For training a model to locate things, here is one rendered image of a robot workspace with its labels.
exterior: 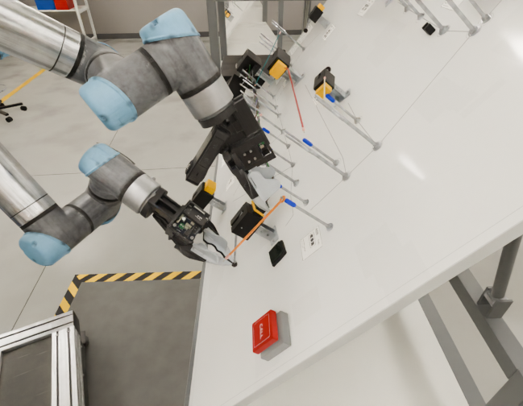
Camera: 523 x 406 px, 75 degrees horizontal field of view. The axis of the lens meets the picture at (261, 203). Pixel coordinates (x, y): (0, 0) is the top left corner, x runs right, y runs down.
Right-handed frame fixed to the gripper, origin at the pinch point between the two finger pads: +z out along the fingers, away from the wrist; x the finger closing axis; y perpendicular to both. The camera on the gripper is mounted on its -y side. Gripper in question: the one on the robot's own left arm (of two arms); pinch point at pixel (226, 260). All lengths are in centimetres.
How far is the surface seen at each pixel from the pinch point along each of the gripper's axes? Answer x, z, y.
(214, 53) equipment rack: 75, -48, -40
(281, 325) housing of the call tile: -8.3, 10.6, 20.5
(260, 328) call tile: -10.1, 8.6, 18.4
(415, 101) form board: 29.6, 6.4, 35.9
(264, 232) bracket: 7.2, 2.2, 8.1
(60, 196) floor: 18, -115, -218
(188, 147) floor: 127, -71, -233
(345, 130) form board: 30.3, 2.3, 20.5
